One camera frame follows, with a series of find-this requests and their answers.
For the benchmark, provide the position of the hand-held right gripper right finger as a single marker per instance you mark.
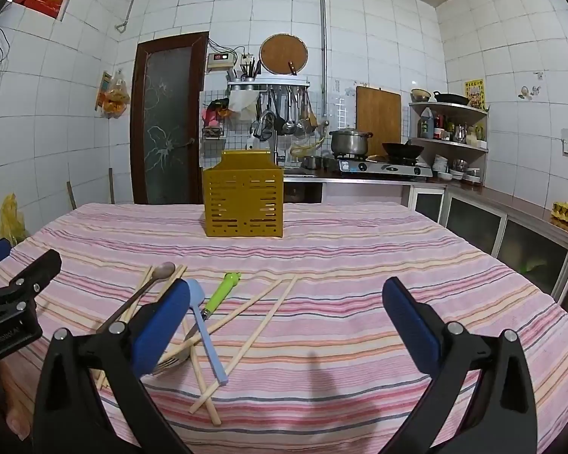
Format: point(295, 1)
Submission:
point(409, 326)

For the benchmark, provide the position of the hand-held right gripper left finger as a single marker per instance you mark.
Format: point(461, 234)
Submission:
point(163, 326)

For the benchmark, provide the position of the light blue plastic spoon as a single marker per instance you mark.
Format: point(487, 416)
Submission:
point(195, 293)

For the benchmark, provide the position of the brown translucent spoon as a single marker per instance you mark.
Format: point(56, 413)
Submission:
point(164, 270)

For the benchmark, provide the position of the yellow perforated utensil holder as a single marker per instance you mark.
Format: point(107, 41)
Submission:
point(241, 198)

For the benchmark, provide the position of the person's left hand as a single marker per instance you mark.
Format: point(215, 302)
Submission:
point(19, 397)

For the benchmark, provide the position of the yellow plastic bag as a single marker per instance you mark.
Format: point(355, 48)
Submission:
point(12, 222)

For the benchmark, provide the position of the wooden stick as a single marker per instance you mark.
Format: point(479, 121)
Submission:
point(111, 187)
point(71, 196)

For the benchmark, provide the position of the pink striped tablecloth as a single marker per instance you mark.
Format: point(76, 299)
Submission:
point(341, 255)

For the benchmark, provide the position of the glass-fronted kitchen cabinets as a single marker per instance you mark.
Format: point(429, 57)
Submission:
point(478, 220)

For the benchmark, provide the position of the steel gas stove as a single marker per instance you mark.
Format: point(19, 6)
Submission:
point(383, 170)

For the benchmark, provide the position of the stack of white bowls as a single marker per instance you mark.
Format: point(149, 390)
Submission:
point(441, 165)

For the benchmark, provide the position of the black wok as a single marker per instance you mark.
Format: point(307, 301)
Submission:
point(402, 150)

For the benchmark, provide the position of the steel sink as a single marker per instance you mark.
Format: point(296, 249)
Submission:
point(307, 173)

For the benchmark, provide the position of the orange plastic bag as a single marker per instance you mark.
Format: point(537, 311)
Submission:
point(116, 99)

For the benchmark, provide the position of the colourful hanging packet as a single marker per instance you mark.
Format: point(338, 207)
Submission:
point(103, 92)

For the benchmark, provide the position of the small steel pot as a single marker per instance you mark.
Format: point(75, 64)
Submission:
point(313, 162)

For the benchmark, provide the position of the steel cooking pot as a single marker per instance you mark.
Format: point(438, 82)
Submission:
point(350, 143)

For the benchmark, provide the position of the brown frosted glass door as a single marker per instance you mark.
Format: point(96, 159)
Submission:
point(165, 118)

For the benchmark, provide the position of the cooking oil bottle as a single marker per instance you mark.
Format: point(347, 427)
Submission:
point(426, 125)

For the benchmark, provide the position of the rectangular wooden cutting board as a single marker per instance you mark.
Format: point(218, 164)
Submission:
point(378, 118)

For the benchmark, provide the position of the steel faucet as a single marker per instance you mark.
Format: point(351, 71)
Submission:
point(265, 123)

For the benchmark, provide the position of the wooden hanging spatula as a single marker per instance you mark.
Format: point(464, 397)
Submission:
point(313, 118)

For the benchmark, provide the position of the shallow black pan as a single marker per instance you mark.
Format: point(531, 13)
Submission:
point(450, 99)

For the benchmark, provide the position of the metal bowl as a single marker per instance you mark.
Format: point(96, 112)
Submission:
point(421, 95)

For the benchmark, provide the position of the steel hanging ladle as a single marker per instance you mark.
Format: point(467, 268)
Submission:
point(289, 125)

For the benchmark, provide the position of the black hanging ladle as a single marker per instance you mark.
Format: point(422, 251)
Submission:
point(279, 123)

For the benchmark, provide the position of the white hanging cloth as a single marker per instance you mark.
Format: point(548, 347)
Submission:
point(243, 104)

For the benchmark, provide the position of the control box with red display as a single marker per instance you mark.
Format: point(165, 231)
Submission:
point(220, 60)

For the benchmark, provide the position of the round wooden board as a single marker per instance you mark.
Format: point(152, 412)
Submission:
point(281, 52)

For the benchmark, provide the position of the corner wall shelf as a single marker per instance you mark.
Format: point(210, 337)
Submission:
point(454, 144)

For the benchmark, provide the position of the yellow wall poster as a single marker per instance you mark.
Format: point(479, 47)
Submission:
point(474, 93)

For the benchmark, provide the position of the steel wall utensil rack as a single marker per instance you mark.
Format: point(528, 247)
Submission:
point(270, 83)

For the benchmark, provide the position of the grey wall pipe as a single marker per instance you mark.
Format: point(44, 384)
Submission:
point(323, 33)

